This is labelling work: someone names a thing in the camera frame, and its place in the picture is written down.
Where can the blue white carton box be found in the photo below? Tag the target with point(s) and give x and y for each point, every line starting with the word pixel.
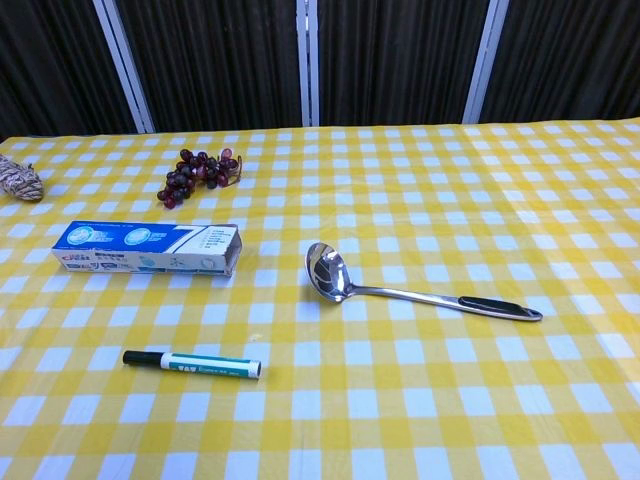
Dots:
pixel 145 247

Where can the stainless steel ladle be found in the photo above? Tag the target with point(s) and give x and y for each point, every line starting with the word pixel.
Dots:
pixel 327 272

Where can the purple artificial grape bunch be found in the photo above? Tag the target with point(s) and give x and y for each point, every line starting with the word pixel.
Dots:
pixel 192 172

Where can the yellow white checkered tablecloth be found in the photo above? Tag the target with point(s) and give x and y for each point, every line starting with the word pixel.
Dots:
pixel 350 400
pixel 600 200

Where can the green white marker pen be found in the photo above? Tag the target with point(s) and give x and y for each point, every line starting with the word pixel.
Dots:
pixel 205 366

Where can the beige twine bundle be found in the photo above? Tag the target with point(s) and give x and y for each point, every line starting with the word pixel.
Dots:
pixel 20 180

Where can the white partition frame post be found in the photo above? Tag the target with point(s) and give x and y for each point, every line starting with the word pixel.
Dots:
pixel 125 65
pixel 308 60
pixel 485 60

